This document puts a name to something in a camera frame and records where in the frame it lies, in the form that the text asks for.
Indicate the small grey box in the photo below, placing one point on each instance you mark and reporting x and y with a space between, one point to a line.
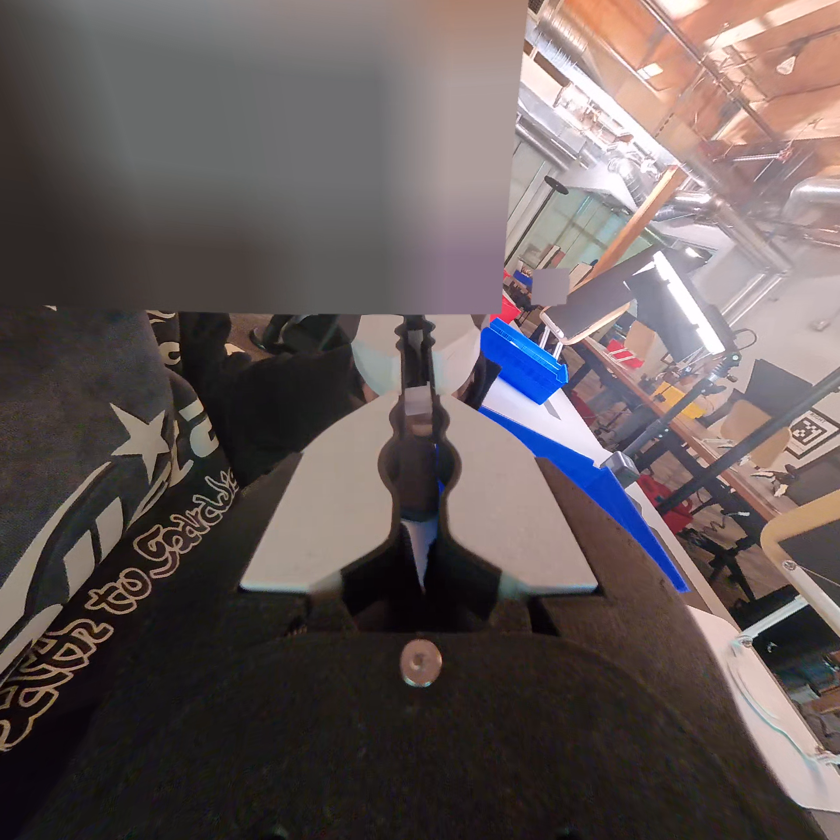
620 466

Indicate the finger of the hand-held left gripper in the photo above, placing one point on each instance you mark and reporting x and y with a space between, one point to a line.
377 354
456 351

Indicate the blue plastic bin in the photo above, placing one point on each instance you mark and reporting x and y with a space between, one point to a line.
518 361
630 518

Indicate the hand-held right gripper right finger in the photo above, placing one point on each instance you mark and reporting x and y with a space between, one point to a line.
518 518

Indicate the pale wooden chair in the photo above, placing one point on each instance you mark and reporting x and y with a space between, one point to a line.
754 433

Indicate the red plastic tray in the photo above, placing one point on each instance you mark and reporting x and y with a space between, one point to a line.
508 308

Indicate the silver ribbed flexible duct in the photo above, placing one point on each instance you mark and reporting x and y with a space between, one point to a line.
814 197

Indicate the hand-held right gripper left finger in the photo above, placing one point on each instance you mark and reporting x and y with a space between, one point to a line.
321 518

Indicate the wooden support post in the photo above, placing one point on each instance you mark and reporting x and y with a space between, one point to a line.
643 216

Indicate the small wood-backed black panel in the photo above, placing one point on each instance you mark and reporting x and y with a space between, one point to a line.
590 308

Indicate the small printed tag marker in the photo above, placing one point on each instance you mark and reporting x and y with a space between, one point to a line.
814 433

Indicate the LED panel light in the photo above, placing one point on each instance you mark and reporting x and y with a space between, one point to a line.
682 302

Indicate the small pale block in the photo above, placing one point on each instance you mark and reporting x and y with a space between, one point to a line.
417 403

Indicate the black printed sweatshirt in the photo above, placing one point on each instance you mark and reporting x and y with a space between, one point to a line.
79 492

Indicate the ceiling spot lamp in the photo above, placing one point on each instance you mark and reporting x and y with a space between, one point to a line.
786 64

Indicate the person's left forearm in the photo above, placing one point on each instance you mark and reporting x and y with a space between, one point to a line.
289 407

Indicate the black disc on pole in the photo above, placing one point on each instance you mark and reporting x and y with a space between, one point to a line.
558 185

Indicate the long wooden workbench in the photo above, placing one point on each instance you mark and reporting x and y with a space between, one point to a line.
689 426

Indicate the red bag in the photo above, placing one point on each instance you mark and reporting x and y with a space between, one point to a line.
663 495

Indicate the yellow box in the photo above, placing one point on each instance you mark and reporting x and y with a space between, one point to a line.
676 400

